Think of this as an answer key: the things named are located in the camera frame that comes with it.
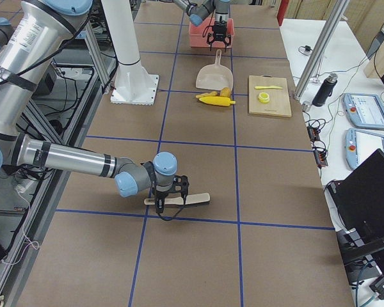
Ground lower teach pendant tablet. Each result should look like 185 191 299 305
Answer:
345 128 384 170

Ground yellow toy lemon slices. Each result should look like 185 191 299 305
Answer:
257 92 270 104

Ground yellow toy corn cob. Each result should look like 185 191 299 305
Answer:
198 96 236 107

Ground orange toy ginger piece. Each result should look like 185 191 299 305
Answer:
195 91 218 99

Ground pink plastic bin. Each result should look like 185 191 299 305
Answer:
189 17 235 49

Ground yellow plastic toy knife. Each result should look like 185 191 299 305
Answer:
254 85 283 90

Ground black water bottle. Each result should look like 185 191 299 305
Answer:
312 73 338 107

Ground beige plastic dustpan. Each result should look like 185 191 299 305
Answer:
195 49 234 91

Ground black monitor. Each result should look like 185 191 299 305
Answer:
328 149 384 271

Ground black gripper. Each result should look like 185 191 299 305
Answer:
205 20 231 52
152 175 189 215

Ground brown toy potato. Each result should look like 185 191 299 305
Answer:
220 87 231 98

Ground aluminium frame post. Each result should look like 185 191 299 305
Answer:
294 0 350 100

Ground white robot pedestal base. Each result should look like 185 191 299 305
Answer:
102 0 159 106

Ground teach pendant tablet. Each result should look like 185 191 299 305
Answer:
342 93 384 130
345 128 384 170

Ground upper teach pendant tablet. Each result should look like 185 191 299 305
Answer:
342 93 384 130

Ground bamboo cutting board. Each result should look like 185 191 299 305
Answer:
248 75 292 118

